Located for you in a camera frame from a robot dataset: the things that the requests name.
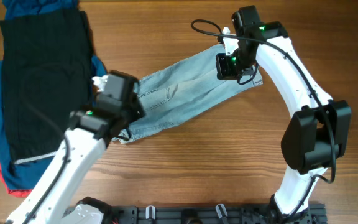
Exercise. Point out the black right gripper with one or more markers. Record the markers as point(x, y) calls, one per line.
point(226, 66)

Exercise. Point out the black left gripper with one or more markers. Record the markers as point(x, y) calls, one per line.
point(132, 109)

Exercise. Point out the light blue denim shorts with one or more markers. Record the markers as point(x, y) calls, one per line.
point(172, 96)

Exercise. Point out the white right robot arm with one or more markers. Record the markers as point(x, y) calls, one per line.
point(317, 132)

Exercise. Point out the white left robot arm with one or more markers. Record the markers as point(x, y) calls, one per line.
point(90, 131)

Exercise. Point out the black garment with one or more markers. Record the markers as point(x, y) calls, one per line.
point(46, 74)

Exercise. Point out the dark blue garment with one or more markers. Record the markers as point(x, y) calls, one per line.
point(20, 179)

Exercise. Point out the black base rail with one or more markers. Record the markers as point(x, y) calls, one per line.
point(246, 214)

